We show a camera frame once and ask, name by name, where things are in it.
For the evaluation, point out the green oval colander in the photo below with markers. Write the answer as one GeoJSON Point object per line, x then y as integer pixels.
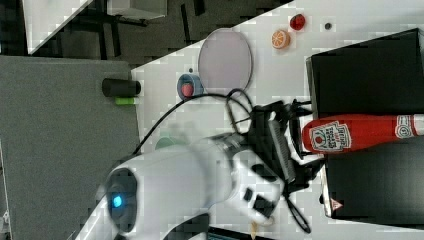
{"type": "Point", "coordinates": [164, 142]}

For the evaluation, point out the orange slice toy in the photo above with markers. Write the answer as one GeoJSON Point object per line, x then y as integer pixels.
{"type": "Point", "coordinates": [281, 39]}

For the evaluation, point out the black toaster oven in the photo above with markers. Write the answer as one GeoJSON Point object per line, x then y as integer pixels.
{"type": "Point", "coordinates": [382, 184]}

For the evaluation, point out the peeled toy banana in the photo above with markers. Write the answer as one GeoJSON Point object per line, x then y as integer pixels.
{"type": "Point", "coordinates": [253, 230]}

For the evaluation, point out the red toy strawberry in bowl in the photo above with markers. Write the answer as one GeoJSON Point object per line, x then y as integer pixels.
{"type": "Point", "coordinates": [187, 90]}

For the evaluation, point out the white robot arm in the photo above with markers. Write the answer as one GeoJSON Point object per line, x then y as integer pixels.
{"type": "Point", "coordinates": [167, 194]}

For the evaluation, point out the black cylinder upper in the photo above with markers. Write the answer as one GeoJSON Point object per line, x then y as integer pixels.
{"type": "Point", "coordinates": [120, 88]}

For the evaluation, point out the grey round plate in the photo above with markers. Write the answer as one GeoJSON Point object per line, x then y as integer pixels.
{"type": "Point", "coordinates": [225, 62]}

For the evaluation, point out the red ketchup bottle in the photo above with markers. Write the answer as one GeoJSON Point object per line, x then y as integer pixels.
{"type": "Point", "coordinates": [352, 132]}

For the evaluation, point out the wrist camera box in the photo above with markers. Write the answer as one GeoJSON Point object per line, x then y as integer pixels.
{"type": "Point", "coordinates": [282, 151]}

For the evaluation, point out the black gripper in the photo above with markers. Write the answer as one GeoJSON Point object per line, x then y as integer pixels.
{"type": "Point", "coordinates": [259, 138]}

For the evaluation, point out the small blue bowl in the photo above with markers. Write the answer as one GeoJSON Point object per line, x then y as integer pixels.
{"type": "Point", "coordinates": [194, 80]}

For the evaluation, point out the green marker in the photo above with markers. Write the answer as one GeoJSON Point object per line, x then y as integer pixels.
{"type": "Point", "coordinates": [127, 101]}

